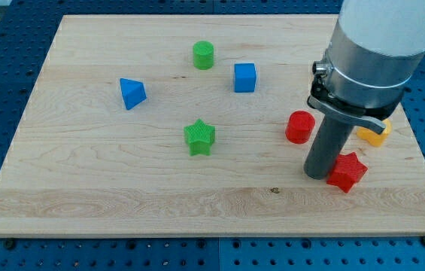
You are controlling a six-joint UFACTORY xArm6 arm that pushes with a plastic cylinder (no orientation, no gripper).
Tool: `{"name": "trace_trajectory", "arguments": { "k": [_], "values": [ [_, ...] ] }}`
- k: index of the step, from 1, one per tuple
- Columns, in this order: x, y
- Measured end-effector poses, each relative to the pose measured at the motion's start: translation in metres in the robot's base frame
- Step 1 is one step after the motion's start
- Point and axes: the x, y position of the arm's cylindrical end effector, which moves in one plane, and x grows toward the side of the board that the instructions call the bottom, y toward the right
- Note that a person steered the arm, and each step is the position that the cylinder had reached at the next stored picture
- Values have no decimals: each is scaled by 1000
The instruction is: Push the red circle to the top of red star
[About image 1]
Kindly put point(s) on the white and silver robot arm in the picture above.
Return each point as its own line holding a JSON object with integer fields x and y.
{"x": 375, "y": 47}

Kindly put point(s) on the green star block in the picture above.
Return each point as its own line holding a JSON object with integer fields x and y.
{"x": 199, "y": 137}

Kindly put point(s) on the red star block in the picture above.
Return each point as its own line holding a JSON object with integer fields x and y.
{"x": 347, "y": 171}

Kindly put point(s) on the blue cube block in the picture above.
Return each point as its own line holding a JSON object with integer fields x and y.
{"x": 245, "y": 77}

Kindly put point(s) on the light wooden board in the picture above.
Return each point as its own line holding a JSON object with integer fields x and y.
{"x": 82, "y": 166}

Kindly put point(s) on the green cylinder block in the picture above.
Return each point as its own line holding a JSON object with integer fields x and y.
{"x": 203, "y": 55}

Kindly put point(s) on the blue triangle block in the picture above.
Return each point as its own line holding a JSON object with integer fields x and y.
{"x": 133, "y": 92}

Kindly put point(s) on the red cylinder block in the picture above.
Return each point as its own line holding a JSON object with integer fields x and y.
{"x": 299, "y": 127}

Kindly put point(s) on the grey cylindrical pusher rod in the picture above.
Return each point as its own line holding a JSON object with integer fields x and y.
{"x": 326, "y": 147}

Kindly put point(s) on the yellow heart block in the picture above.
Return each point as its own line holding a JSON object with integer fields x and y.
{"x": 373, "y": 138}

